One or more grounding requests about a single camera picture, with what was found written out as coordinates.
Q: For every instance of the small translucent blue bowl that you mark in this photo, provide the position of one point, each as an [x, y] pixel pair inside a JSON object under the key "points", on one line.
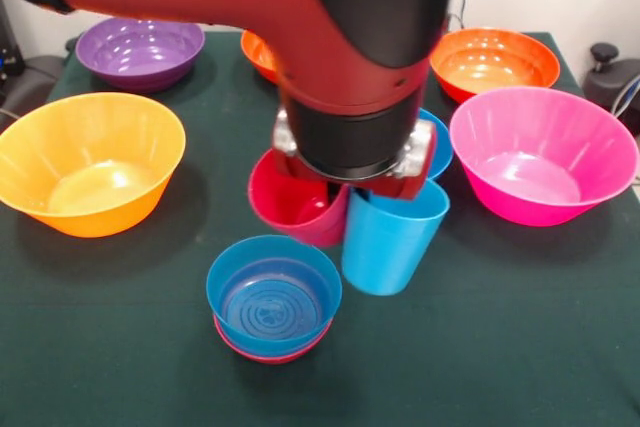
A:
{"points": [[240, 267]]}

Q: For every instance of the purple plastic bowl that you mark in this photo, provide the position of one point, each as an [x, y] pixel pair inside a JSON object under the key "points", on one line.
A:
{"points": [[165, 74]]}

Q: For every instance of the large pink plastic bowl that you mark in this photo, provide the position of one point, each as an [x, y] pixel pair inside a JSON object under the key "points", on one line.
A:
{"points": [[540, 147]]}

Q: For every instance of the dark green tablecloth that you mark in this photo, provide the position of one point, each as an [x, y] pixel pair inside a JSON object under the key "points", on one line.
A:
{"points": [[500, 347]]}

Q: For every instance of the small red plastic bowl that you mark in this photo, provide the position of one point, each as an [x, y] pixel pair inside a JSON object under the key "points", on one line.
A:
{"points": [[272, 357]]}

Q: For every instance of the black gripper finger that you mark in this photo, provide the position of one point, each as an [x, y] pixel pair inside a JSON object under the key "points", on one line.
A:
{"points": [[334, 192]]}

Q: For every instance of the orange plastic bowl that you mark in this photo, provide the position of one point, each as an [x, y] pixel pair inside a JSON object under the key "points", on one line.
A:
{"points": [[500, 62], [257, 54]]}

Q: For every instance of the red plastic cup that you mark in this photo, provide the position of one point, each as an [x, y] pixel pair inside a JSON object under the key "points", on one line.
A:
{"points": [[280, 202]]}

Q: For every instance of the black equipment box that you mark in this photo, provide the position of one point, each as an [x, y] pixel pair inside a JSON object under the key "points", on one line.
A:
{"points": [[7, 57]]}

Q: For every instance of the black round equipment with knob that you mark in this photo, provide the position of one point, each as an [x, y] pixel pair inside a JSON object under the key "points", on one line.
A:
{"points": [[607, 82]]}

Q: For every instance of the large yellow-orange plastic bowl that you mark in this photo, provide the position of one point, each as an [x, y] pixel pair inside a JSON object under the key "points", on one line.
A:
{"points": [[90, 147]]}

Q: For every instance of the opaque blue plastic bowl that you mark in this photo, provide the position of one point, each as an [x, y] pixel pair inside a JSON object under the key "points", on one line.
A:
{"points": [[442, 147]]}

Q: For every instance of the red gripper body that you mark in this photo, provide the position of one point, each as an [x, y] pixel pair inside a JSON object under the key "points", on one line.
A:
{"points": [[400, 187]]}

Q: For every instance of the blue plastic cup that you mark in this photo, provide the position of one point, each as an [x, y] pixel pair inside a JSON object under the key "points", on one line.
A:
{"points": [[385, 247]]}

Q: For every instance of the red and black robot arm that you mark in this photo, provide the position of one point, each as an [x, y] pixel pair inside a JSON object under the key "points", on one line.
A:
{"points": [[300, 22]]}

